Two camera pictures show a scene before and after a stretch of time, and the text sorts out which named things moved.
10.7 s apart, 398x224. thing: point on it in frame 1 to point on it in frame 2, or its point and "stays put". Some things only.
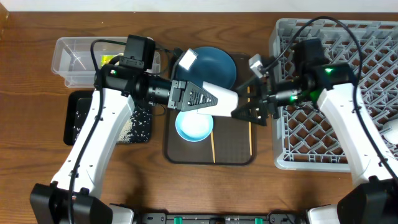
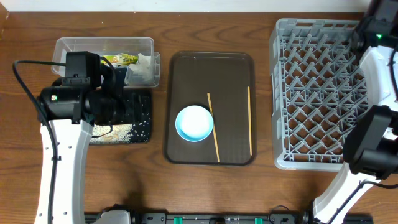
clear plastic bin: x=72 y=60 stays put
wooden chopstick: x=249 y=101 stays put
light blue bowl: x=193 y=126 stays put
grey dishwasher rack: x=306 y=139 stays put
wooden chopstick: x=212 y=146 to x=213 y=127
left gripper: x=181 y=93 to x=120 y=122
